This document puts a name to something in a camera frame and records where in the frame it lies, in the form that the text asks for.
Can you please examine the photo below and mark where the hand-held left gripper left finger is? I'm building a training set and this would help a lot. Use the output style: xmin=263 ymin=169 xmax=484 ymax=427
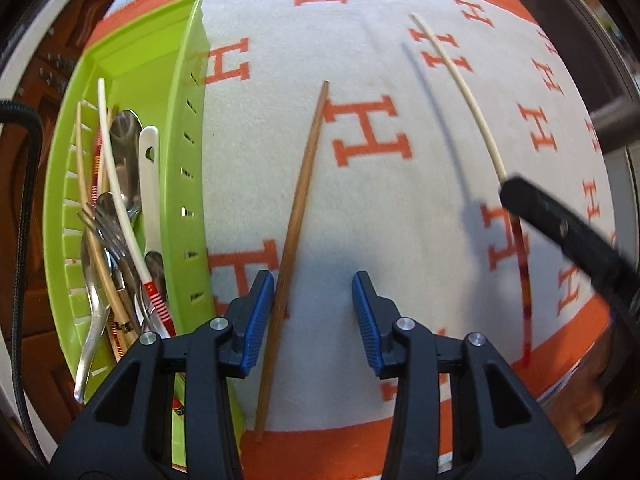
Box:
xmin=47 ymin=270 xmax=276 ymax=480

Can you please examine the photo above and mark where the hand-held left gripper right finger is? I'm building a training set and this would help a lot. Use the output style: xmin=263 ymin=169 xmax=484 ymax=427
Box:
xmin=351 ymin=271 xmax=576 ymax=480

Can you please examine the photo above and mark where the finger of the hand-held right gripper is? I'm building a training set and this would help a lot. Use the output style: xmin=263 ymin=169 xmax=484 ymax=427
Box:
xmin=500 ymin=175 xmax=640 ymax=311

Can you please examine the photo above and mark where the brown wooden chopstick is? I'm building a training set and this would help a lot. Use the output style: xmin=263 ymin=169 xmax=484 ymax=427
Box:
xmin=254 ymin=80 xmax=331 ymax=443

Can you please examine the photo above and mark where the wide steel soup spoon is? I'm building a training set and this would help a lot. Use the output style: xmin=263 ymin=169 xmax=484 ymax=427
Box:
xmin=74 ymin=237 xmax=112 ymax=404

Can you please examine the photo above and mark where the steel fork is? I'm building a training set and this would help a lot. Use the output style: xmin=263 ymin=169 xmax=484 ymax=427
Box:
xmin=77 ymin=202 xmax=151 ymax=331

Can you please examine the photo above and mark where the white ceramic spoon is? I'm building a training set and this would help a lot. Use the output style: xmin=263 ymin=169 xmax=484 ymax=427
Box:
xmin=138 ymin=126 xmax=166 ymax=261

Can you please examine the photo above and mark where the cream chopstick with red stripes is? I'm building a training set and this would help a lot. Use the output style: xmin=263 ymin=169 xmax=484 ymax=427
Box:
xmin=96 ymin=77 xmax=176 ymax=338

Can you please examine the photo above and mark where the large steel spoon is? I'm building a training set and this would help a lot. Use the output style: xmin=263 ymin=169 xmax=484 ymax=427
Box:
xmin=107 ymin=110 xmax=143 ymax=221

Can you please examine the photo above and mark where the green plastic utensil tray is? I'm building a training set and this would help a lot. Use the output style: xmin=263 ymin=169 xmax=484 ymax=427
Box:
xmin=42 ymin=0 xmax=246 ymax=480

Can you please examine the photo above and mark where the person's right hand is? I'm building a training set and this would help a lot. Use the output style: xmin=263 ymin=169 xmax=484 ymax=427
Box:
xmin=545 ymin=330 xmax=621 ymax=446

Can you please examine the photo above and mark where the orange and beige patterned blanket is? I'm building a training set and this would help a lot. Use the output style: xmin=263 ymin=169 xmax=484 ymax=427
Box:
xmin=92 ymin=0 xmax=626 ymax=480

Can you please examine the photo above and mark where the grey steel appliance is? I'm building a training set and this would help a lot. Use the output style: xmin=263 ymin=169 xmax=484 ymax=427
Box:
xmin=492 ymin=0 xmax=636 ymax=111

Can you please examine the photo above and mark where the black braided cable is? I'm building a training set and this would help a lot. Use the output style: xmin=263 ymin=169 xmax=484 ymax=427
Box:
xmin=0 ymin=100 xmax=43 ymax=456

